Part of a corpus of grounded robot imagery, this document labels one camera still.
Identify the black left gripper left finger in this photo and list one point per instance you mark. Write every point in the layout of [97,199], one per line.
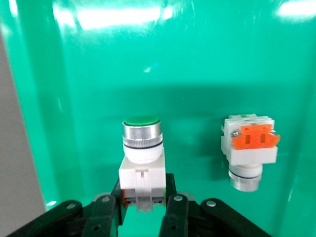
[98,217]

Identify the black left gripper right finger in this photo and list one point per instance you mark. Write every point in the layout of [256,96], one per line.
[175,217]

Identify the green plastic tray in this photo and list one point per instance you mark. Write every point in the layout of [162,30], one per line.
[172,74]

